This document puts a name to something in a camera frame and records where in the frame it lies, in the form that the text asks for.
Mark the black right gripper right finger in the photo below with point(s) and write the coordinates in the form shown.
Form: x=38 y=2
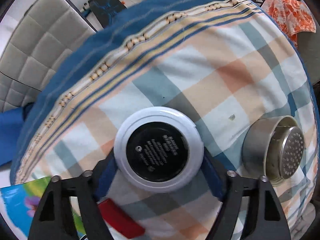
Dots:
x=264 y=219

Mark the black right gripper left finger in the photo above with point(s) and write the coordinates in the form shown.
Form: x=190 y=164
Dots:
x=91 y=186

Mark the blue printed cardboard box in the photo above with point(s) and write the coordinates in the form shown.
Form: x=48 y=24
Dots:
x=20 y=204

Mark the red rectangular box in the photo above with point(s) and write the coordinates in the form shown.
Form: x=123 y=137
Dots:
x=120 y=221

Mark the silver metal perforated tin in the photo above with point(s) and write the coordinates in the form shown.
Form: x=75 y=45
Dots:
x=273 y=147

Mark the white jar black lid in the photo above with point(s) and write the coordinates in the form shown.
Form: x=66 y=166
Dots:
x=158 y=149

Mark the blue cloth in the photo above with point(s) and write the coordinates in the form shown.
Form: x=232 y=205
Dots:
x=11 y=123

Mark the plaid checkered blanket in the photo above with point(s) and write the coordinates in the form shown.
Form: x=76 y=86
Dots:
x=223 y=63

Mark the grey tufted sofa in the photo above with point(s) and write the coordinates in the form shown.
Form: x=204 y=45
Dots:
x=47 y=34

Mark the orange floral cloth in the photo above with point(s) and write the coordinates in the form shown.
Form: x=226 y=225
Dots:
x=292 y=17

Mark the black blue treadmill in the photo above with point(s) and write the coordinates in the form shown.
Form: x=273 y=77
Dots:
x=103 y=10

